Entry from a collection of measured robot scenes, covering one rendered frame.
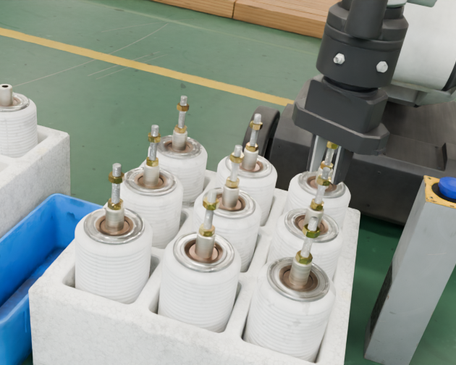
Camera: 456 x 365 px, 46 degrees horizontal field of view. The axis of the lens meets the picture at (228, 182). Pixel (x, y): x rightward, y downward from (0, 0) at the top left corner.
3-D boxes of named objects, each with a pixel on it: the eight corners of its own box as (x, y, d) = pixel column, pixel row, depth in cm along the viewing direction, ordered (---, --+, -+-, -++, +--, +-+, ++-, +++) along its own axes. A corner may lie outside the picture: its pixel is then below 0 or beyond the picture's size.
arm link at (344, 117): (398, 143, 67) (431, 49, 61) (362, 166, 60) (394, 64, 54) (313, 106, 73) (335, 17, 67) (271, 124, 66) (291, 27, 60)
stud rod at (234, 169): (232, 196, 75) (241, 148, 71) (226, 194, 75) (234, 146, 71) (234, 193, 76) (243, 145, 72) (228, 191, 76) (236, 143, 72)
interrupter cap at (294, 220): (307, 250, 70) (308, 246, 69) (272, 218, 75) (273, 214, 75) (349, 237, 74) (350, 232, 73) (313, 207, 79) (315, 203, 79)
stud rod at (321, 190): (318, 217, 73) (332, 169, 70) (314, 219, 73) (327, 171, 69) (313, 213, 74) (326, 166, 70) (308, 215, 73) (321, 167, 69)
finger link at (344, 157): (328, 185, 68) (340, 141, 65) (341, 177, 70) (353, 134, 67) (339, 190, 67) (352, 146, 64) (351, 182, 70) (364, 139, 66)
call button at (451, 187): (433, 185, 77) (438, 172, 76) (462, 193, 76) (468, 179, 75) (436, 199, 73) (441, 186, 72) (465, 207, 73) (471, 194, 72)
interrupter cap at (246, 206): (191, 198, 76) (192, 193, 76) (233, 185, 81) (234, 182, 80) (223, 227, 72) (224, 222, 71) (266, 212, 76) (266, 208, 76)
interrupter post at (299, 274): (286, 284, 64) (292, 263, 62) (289, 272, 66) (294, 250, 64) (305, 290, 63) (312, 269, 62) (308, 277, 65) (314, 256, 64)
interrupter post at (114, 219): (120, 235, 67) (121, 214, 65) (101, 231, 67) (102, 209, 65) (127, 224, 69) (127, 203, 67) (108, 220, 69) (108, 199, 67)
